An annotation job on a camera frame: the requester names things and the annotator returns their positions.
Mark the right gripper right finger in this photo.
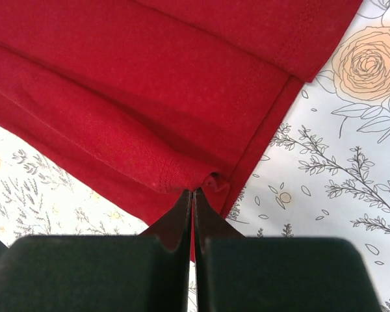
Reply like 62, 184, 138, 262
193, 190, 380, 311

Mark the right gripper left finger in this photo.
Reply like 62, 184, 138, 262
0, 191, 192, 311

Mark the red t shirt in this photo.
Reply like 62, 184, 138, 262
0, 0, 364, 263

